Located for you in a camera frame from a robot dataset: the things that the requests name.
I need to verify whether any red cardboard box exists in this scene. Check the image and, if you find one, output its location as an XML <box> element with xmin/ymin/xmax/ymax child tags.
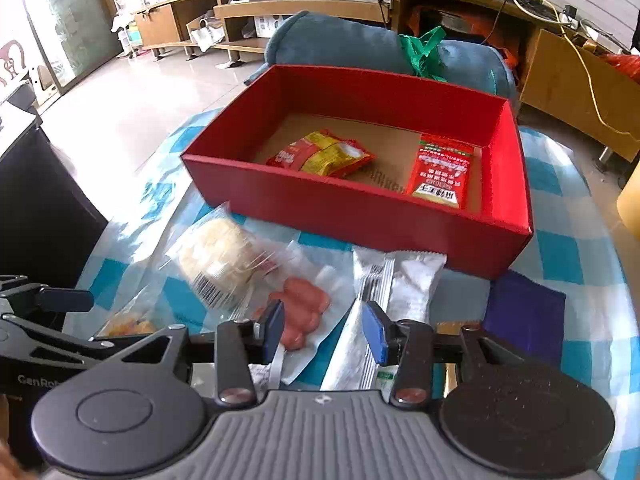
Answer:
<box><xmin>180</xmin><ymin>64</ymin><xmax>535</xmax><ymax>281</ymax></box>

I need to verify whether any white plastic bag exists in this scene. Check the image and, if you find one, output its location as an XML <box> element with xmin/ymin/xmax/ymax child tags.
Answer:
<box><xmin>187</xmin><ymin>15</ymin><xmax>226</xmax><ymax>52</ymax></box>

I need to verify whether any blue cushion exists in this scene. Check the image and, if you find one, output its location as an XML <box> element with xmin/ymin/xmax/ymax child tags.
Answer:
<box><xmin>243</xmin><ymin>10</ymin><xmax>518</xmax><ymax>106</ymax></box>

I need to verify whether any white snack packet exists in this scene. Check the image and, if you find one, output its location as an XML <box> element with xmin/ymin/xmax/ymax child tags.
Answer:
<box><xmin>320</xmin><ymin>249</ymin><xmax>447</xmax><ymax>392</ymax></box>

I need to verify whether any wooden cabinet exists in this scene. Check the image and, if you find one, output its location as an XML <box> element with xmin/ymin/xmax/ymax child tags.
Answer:
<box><xmin>134</xmin><ymin>0</ymin><xmax>640</xmax><ymax>161</ymax></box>

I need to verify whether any clear yellow chips packet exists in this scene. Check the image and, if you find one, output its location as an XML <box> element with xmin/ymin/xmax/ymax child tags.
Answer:
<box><xmin>95</xmin><ymin>285</ymin><xmax>166</xmax><ymax>338</ymax></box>

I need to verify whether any orange bag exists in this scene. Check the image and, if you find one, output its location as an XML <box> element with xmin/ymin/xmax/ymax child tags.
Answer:
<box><xmin>405</xmin><ymin>5</ymin><xmax>521</xmax><ymax>71</ymax></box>

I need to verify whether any blue checked tablecloth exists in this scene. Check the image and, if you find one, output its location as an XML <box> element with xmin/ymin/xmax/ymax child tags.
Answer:
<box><xmin>65</xmin><ymin>107</ymin><xmax>640</xmax><ymax>480</ymax></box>

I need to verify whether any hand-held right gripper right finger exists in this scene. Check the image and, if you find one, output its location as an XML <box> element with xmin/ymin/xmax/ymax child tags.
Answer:
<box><xmin>361</xmin><ymin>301</ymin><xmax>566</xmax><ymax>408</ymax></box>

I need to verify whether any clear bun packet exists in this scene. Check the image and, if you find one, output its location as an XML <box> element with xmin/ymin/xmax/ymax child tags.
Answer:
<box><xmin>165</xmin><ymin>202</ymin><xmax>301</xmax><ymax>321</ymax></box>

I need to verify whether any green bag strap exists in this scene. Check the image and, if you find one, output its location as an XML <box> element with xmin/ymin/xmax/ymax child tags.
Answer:
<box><xmin>399</xmin><ymin>26</ymin><xmax>451</xmax><ymax>83</ymax></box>

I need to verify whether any glass sliding door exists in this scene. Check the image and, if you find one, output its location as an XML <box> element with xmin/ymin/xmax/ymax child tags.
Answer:
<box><xmin>22</xmin><ymin>0</ymin><xmax>121</xmax><ymax>96</ymax></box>

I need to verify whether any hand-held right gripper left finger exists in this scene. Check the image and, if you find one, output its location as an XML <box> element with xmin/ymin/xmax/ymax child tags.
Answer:
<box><xmin>92</xmin><ymin>300</ymin><xmax>287</xmax><ymax>408</ymax></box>

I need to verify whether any yellow cable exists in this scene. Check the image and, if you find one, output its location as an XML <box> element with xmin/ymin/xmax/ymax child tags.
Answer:
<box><xmin>487</xmin><ymin>0</ymin><xmax>633</xmax><ymax>136</ymax></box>

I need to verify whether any gold snack packet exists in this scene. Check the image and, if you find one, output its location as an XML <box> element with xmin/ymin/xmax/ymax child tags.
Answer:
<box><xmin>434</xmin><ymin>321</ymin><xmax>483</xmax><ymax>398</ymax></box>

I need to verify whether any yellow and red snack packet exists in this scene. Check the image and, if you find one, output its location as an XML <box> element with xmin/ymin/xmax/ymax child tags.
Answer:
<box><xmin>265</xmin><ymin>130</ymin><xmax>377</xmax><ymax>178</ymax></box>

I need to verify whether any sausage packet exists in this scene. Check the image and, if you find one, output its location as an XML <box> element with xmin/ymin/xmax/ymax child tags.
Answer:
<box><xmin>250</xmin><ymin>255</ymin><xmax>361</xmax><ymax>386</ymax></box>

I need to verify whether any red plastic bag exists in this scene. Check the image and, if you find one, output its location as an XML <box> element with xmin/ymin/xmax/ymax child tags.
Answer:
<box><xmin>607</xmin><ymin>52</ymin><xmax>640</xmax><ymax>83</ymax></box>

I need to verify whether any red sauce packet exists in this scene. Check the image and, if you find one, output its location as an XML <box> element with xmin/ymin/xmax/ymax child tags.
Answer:
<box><xmin>404</xmin><ymin>133</ymin><xmax>476</xmax><ymax>210</ymax></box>

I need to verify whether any purple snack packet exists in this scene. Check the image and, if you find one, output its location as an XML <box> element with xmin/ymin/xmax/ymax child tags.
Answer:
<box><xmin>482</xmin><ymin>270</ymin><xmax>567</xmax><ymax>341</ymax></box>

